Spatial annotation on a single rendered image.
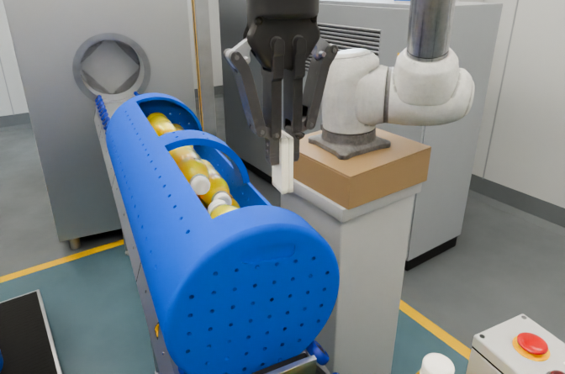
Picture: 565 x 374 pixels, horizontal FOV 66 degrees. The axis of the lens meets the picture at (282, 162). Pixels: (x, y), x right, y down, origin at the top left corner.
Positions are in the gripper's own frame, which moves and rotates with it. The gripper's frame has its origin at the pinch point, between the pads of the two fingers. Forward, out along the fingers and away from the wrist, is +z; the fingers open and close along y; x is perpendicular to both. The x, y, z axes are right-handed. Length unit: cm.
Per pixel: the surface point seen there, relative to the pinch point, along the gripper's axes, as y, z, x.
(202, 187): -0.3, 20.3, 38.6
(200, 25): 30, -3, 144
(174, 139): -3.6, 11.6, 46.4
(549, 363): 27.7, 24.8, -20.7
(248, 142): 103, 106, 281
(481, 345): 22.8, 25.3, -14.4
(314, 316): 8.0, 30.5, 4.8
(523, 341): 26.6, 23.7, -17.5
